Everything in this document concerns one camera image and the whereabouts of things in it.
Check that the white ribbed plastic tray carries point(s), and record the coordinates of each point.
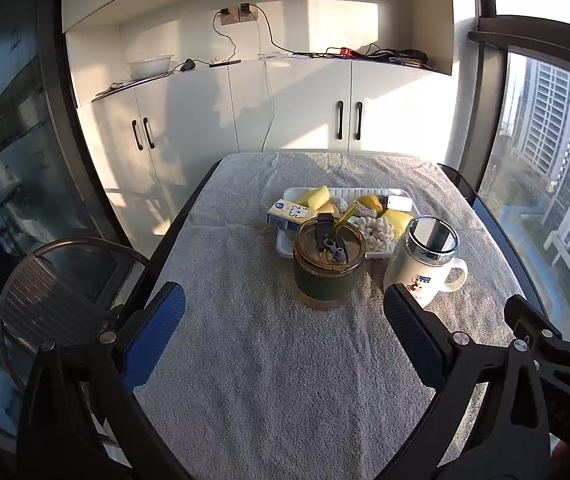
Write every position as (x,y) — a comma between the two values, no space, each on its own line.
(285,247)

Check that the small patterned cloth roll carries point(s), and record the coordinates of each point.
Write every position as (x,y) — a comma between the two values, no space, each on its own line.
(367,213)

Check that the blue tissue pack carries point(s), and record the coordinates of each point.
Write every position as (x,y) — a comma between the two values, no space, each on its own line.
(398,203)

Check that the yellow sponge block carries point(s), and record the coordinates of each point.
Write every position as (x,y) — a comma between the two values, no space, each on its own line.
(317,197)
(399,221)

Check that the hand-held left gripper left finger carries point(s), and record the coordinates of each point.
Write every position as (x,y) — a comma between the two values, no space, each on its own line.
(155,340)

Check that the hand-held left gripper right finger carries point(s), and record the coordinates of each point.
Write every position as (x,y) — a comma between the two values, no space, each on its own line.
(415,340)

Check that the dark woven chair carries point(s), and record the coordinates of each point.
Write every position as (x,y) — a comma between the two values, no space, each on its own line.
(55,290)

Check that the brown glass tumbler with straw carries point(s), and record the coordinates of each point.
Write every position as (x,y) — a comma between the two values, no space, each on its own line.
(325,280)

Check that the flat black bar device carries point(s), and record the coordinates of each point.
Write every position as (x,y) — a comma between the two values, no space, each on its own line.
(225,63)

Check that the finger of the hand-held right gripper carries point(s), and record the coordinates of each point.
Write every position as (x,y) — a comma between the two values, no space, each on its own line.
(530,317)

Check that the apartment buildings outside window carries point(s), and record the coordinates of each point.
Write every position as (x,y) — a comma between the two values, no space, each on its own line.
(565,135)

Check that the white plastic bowl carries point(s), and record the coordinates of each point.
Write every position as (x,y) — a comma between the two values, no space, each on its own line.
(149,67)

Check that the peach round sponge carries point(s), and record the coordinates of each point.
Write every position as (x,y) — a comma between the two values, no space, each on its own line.
(330,208)

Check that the white knotted scrunchie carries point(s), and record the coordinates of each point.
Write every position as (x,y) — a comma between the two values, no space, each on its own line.
(377,235)

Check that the small black device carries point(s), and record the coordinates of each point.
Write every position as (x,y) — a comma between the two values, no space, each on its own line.
(188,65)

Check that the yellow tissue pack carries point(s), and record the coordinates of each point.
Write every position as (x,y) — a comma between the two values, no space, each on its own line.
(287,214)

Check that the wall socket plate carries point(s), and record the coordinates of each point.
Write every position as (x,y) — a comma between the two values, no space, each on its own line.
(232,19)

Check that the white wall cabinet unit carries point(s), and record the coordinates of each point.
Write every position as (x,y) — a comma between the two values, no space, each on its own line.
(290,100)

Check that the dark window frame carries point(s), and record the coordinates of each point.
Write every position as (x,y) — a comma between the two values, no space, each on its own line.
(65,110)
(485,110)

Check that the yellow teardrop makeup sponge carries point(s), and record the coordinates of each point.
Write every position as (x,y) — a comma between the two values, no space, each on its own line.
(371,201)

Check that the grey terry towel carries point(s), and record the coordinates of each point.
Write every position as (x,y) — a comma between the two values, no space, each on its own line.
(265,360)

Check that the white mug with chrome lid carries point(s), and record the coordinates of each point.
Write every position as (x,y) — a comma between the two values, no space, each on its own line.
(415,270)

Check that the small red device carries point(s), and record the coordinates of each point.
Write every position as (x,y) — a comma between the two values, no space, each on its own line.
(349,52)

